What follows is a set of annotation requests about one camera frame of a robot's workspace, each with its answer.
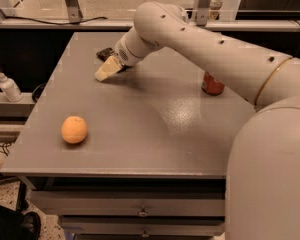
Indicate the grey metal bracket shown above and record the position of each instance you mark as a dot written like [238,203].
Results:
[74,12]
[201,9]

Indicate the grey lower drawer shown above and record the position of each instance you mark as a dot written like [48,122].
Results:
[150,226]

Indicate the orange fruit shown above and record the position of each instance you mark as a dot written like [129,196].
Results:
[74,129]

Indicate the white pump bottle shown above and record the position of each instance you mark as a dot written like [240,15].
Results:
[10,88]

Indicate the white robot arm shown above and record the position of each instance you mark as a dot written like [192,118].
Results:
[263,171]

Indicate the black shoe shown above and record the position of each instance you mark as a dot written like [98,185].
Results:
[30,227]

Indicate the grey metal bracket right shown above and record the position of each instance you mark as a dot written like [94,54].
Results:
[201,9]

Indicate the grey drawer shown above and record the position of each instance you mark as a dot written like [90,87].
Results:
[150,226]
[116,203]

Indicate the red coca-cola can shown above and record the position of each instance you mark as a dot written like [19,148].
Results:
[211,86]

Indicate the grey metal bracket left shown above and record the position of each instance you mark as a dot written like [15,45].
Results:
[74,12]

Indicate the black rxbar chocolate wrapper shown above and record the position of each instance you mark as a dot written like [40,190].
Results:
[104,54]

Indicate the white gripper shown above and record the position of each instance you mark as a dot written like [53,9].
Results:
[122,53]

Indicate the grey top drawer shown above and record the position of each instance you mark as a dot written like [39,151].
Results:
[116,203]

